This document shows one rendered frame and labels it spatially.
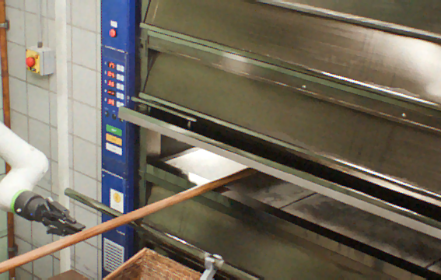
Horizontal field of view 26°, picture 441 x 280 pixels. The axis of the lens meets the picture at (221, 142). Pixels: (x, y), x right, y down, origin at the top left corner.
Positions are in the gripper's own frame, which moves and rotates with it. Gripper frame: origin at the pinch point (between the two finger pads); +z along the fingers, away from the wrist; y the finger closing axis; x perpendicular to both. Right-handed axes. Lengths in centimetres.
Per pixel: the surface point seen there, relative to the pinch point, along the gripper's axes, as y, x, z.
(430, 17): -76, -57, 85
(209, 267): 4.6, -17.9, 42.1
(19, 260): -0.5, 26.8, 7.1
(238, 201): 1, -57, 19
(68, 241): -0.6, 8.4, 7.2
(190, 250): 2.5, -19.1, 32.6
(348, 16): -71, -57, 58
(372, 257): 2, -56, 76
